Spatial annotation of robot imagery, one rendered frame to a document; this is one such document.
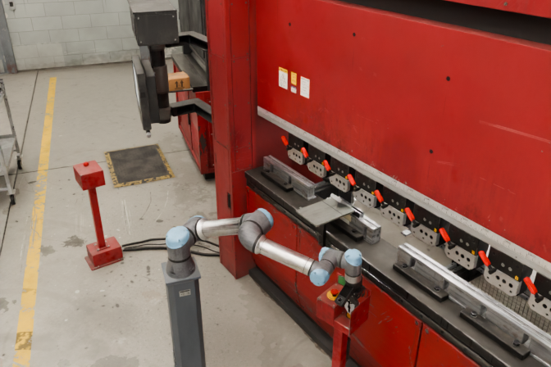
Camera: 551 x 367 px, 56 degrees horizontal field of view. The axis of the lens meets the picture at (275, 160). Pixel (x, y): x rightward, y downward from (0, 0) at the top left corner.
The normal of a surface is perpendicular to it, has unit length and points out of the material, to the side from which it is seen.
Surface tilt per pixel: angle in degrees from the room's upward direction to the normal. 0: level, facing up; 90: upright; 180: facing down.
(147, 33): 90
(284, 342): 0
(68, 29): 90
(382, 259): 0
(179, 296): 90
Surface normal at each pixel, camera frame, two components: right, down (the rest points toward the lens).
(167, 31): 0.31, 0.42
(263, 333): 0.00, -0.90
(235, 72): 0.56, 0.37
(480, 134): -0.83, 0.25
